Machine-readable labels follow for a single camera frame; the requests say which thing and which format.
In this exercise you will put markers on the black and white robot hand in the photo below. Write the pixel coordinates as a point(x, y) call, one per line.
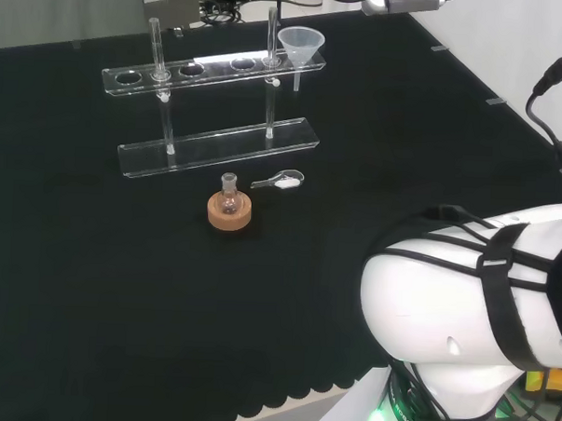
point(402, 3)

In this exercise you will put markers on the translucent plastic funnel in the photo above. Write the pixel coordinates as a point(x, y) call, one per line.
point(300, 41)

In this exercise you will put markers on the glass weighing funnel with powder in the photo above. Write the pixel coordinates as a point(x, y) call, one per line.
point(287, 183)

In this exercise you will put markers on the clear acrylic funnel stand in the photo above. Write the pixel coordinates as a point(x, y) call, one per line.
point(218, 147)

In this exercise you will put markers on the grey tape strip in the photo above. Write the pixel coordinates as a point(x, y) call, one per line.
point(495, 101)
point(439, 48)

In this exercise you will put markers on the grey metal box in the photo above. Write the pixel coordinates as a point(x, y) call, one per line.
point(171, 5)

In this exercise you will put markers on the small round-bottom glass flask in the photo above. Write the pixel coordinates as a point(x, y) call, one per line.
point(228, 203)

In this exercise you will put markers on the yellow stop button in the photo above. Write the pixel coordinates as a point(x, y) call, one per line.
point(551, 383)

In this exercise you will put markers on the black bench cloth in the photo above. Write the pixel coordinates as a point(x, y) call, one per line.
point(73, 257)

